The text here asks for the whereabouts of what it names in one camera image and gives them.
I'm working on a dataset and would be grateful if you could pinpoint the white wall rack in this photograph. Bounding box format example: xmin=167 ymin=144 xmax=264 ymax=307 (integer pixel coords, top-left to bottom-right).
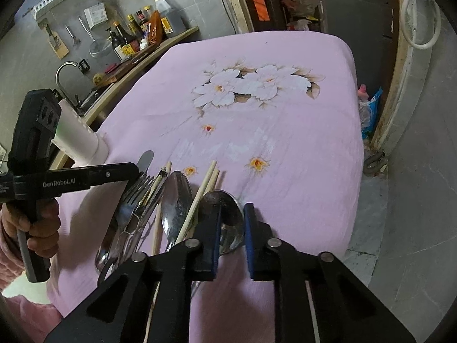
xmin=23 ymin=0 xmax=65 ymax=22

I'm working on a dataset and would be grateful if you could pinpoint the left hand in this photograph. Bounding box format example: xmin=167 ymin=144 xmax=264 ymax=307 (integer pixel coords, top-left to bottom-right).
xmin=1 ymin=199 xmax=61 ymax=259

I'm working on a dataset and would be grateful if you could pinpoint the wooden cutting board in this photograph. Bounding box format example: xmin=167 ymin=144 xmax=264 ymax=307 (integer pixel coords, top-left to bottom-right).
xmin=92 ymin=43 xmax=159 ymax=91

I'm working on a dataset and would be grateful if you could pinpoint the chrome faucet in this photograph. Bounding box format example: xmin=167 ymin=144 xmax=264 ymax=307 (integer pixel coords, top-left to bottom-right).
xmin=55 ymin=60 xmax=82 ymax=115

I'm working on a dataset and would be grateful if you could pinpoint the hanging strainer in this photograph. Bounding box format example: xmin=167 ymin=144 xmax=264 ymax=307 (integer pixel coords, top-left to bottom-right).
xmin=78 ymin=16 xmax=112 ymax=58

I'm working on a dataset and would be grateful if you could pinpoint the large steel spoon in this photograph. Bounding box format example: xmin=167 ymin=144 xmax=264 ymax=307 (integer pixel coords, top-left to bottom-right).
xmin=197 ymin=190 xmax=244 ymax=256

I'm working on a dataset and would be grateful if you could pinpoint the pink floral tablecloth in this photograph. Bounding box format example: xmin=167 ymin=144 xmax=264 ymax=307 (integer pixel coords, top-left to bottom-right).
xmin=47 ymin=31 xmax=363 ymax=342

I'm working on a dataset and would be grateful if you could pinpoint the dark soy sauce bottle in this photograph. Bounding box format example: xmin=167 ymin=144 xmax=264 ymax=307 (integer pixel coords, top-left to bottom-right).
xmin=113 ymin=21 xmax=139 ymax=57

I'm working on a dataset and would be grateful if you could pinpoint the white hose loop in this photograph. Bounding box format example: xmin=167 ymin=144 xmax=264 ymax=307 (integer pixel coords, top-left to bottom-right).
xmin=400 ymin=0 xmax=442 ymax=51

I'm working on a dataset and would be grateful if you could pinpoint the steel fork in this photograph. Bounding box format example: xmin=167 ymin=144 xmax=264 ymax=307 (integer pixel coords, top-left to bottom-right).
xmin=95 ymin=174 xmax=154 ymax=273

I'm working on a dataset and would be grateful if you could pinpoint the hanging grater board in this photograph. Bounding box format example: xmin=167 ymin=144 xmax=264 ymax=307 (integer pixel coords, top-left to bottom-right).
xmin=44 ymin=24 xmax=70 ymax=60

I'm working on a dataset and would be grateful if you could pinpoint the steel butter knife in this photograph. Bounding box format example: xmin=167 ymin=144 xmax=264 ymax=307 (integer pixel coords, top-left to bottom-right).
xmin=137 ymin=150 xmax=154 ymax=174

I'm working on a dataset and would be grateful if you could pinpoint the grey cabinet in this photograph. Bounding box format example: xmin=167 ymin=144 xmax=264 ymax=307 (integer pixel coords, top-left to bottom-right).
xmin=321 ymin=0 xmax=395 ymax=95

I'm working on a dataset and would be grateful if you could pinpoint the pink left sleeve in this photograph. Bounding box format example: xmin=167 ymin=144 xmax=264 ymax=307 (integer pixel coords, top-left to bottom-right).
xmin=0 ymin=221 xmax=65 ymax=343

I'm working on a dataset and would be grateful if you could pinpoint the white plastic utensil holder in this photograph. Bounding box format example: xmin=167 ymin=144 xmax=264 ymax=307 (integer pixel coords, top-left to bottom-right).
xmin=52 ymin=99 xmax=109 ymax=166

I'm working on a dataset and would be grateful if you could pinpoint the large oil jug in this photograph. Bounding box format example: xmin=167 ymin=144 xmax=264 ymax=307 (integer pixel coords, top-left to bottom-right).
xmin=155 ymin=0 xmax=186 ymax=37

